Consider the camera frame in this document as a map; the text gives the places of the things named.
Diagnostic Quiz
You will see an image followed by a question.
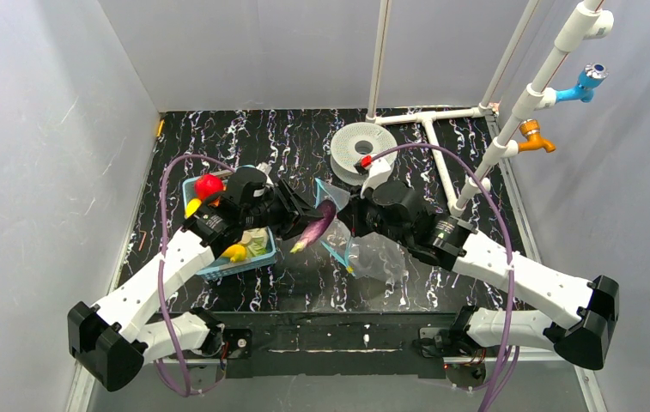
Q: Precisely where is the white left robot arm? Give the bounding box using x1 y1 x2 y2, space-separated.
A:
67 167 323 391

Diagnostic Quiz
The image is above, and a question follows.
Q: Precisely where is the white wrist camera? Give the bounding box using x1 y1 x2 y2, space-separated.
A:
355 155 392 198
255 162 273 186

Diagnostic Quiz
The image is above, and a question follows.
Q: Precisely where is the purple cable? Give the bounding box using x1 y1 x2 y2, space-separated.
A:
154 153 240 397
368 142 520 412

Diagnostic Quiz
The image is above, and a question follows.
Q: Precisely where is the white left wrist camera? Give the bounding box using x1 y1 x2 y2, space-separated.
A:
255 162 273 186

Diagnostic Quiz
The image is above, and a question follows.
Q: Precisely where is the red toy apple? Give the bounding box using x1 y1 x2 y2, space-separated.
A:
193 173 225 201

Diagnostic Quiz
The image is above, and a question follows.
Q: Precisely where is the purple toy eggplant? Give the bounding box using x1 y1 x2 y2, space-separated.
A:
289 199 337 253

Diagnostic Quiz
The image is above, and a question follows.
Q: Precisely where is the green white toy cabbage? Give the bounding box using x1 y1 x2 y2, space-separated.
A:
240 227 270 258

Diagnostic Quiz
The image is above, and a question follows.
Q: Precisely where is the clear zip top bag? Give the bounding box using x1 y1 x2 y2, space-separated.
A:
313 177 411 281

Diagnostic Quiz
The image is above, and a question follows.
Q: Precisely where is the orange plastic tap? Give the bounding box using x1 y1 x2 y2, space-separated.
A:
502 119 556 158

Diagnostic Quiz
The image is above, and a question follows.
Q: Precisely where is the white PVC pipe frame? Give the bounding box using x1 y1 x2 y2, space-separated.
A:
366 1 614 216

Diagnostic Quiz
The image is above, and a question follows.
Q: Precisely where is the white perforated filament spool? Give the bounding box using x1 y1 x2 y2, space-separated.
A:
331 122 398 185

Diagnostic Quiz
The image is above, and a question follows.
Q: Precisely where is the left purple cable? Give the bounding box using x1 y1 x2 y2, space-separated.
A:
154 153 240 397

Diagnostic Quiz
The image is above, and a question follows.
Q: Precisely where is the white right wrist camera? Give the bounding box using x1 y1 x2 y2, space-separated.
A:
355 155 392 198

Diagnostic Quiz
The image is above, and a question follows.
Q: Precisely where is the yellow toy banana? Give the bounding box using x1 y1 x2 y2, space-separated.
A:
185 197 202 219
221 244 248 264

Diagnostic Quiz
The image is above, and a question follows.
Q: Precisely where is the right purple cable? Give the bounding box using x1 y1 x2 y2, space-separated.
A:
368 142 520 412

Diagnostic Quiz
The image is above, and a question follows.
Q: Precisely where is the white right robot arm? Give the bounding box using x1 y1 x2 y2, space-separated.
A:
337 181 620 370

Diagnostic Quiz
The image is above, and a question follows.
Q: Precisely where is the light blue plastic basket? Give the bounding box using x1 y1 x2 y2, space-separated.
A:
180 165 278 282

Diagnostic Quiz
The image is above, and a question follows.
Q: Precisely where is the blue plastic tap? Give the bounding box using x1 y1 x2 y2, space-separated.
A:
536 64 609 110

